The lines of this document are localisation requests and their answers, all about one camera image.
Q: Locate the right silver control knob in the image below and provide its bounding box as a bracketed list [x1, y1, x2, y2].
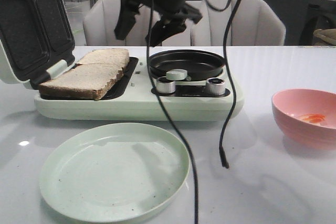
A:
[205, 78, 226, 96]

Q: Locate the right grey upholstered chair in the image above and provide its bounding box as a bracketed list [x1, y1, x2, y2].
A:
[191, 0, 286, 46]

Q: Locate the breakfast maker hinged lid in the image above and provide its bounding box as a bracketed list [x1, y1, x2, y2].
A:
[1, 0, 75, 90]

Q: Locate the silver control knob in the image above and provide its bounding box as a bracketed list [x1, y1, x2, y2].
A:
[205, 78, 226, 96]
[155, 76, 176, 94]

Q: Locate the round black frying pan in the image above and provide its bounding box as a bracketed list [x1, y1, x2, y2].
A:
[149, 49, 225, 81]

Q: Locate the bread slice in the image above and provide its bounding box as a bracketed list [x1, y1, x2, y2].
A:
[38, 63, 123, 100]
[77, 48, 130, 70]

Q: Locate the grey upholstered chair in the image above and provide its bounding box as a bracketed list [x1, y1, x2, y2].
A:
[191, 0, 286, 46]
[83, 0, 150, 46]

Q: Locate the mint green round plate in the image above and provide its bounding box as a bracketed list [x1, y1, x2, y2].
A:
[39, 123, 190, 223]

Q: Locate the black cable loose end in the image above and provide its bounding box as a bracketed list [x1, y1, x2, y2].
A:
[218, 0, 242, 169]

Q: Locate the left silver control knob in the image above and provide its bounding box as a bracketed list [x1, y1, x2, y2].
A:
[155, 76, 176, 94]

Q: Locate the left grey upholstered chair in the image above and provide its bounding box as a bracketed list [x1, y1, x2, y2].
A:
[83, 0, 150, 46]

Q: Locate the pink plastic bowl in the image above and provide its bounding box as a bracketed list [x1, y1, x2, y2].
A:
[271, 89, 335, 150]

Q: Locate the black cable long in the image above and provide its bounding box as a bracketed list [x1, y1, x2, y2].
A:
[145, 0, 200, 224]

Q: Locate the mint green breakfast maker base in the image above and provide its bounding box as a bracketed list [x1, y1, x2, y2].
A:
[35, 56, 233, 121]

